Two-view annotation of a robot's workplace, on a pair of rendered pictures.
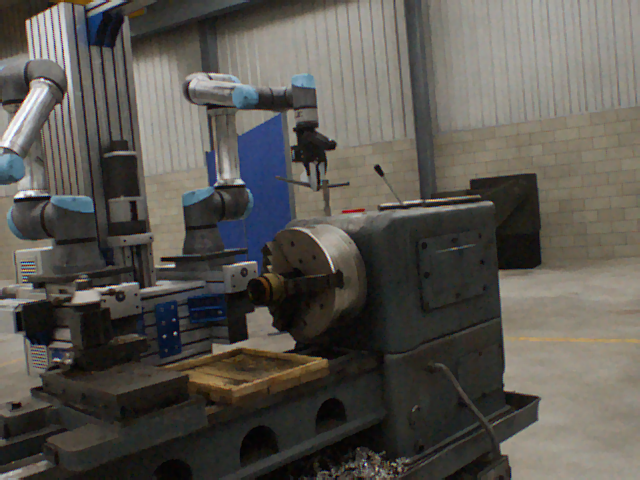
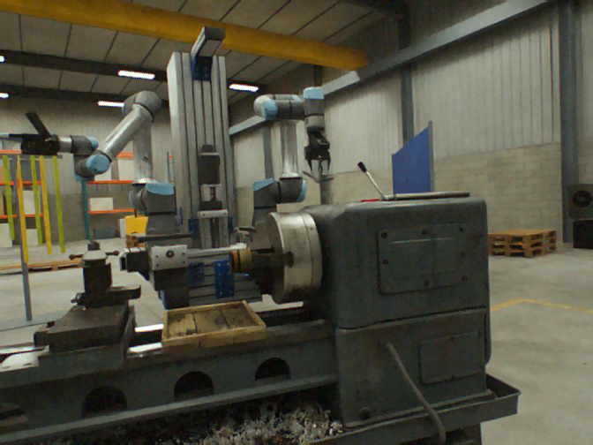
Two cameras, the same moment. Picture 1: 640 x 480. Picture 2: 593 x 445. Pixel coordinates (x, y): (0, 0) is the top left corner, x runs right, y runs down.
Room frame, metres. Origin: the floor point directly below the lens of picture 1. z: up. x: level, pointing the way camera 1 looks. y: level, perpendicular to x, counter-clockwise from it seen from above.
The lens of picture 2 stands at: (0.59, -0.63, 1.26)
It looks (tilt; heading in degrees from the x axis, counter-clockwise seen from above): 3 degrees down; 27
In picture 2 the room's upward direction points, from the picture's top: 3 degrees counter-clockwise
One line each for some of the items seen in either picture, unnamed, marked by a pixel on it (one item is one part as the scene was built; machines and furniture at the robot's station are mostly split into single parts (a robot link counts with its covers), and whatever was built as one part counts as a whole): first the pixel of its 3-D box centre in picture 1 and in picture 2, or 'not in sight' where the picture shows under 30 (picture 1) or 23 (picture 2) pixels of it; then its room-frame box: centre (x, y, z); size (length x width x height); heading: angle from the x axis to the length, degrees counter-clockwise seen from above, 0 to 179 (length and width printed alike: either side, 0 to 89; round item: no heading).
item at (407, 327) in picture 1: (394, 269); (386, 252); (2.13, -0.23, 1.06); 0.59 x 0.48 x 0.39; 134
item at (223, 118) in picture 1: (225, 148); (288, 149); (2.43, 0.32, 1.54); 0.15 x 0.12 x 0.55; 131
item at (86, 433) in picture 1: (90, 411); (78, 337); (1.38, 0.53, 0.90); 0.47 x 0.30 x 0.06; 44
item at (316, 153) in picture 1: (307, 143); (315, 145); (2.07, 0.02, 1.49); 0.09 x 0.08 x 0.12; 44
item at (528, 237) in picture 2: not in sight; (521, 242); (10.11, -0.98, 0.22); 1.25 x 0.86 x 0.44; 152
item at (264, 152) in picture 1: (245, 221); (409, 201); (8.72, 1.00, 1.18); 4.12 x 0.80 x 2.35; 21
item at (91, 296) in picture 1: (85, 296); (94, 254); (1.47, 0.55, 1.13); 0.08 x 0.08 x 0.03
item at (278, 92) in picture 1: (280, 99); (303, 109); (2.13, 0.09, 1.65); 0.11 x 0.11 x 0.08; 41
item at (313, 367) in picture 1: (238, 372); (210, 322); (1.65, 0.24, 0.89); 0.36 x 0.30 x 0.04; 44
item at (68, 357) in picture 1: (103, 354); (107, 297); (1.49, 0.53, 0.99); 0.20 x 0.10 x 0.05; 134
